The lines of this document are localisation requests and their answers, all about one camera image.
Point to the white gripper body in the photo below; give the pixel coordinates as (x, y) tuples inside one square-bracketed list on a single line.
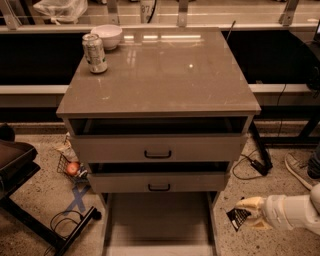
[(275, 210)]

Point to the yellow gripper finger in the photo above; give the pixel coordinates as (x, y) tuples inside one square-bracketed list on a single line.
[(258, 222), (252, 204)]

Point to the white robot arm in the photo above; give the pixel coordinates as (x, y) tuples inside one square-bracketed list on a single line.
[(314, 195)]

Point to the middle grey drawer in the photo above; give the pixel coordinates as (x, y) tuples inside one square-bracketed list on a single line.
[(158, 182)]

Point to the grey drawer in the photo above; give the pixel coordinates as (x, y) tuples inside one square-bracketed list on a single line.
[(158, 182), (156, 148)]

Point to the top grey drawer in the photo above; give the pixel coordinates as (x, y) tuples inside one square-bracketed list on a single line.
[(156, 148)]

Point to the open bottom drawer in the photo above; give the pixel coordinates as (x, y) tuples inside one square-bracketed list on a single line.
[(160, 224)]

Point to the grey drawer cabinet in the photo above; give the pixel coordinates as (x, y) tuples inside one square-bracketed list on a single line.
[(161, 81)]

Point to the black leaning bar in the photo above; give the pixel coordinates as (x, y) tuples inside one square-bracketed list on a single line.
[(266, 166)]

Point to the person's sneaker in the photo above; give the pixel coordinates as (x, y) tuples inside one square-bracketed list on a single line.
[(306, 172)]

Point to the blue tape cross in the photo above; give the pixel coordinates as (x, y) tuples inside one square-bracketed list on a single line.
[(78, 194)]

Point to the red apple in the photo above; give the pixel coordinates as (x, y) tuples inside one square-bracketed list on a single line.
[(72, 168)]

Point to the snack bag in basket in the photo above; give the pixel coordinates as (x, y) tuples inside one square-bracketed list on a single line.
[(66, 150)]

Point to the silver soda can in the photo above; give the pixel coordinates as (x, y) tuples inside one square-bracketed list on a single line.
[(94, 53)]

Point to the white ceramic bowl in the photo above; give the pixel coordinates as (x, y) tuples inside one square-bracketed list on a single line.
[(110, 35)]

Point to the black rolling stand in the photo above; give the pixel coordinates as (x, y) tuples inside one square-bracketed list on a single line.
[(45, 196)]

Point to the clear plastic bag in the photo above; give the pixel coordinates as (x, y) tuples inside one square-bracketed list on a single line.
[(61, 11)]

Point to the black wire basket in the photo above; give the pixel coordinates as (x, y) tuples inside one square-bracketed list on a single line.
[(81, 176)]

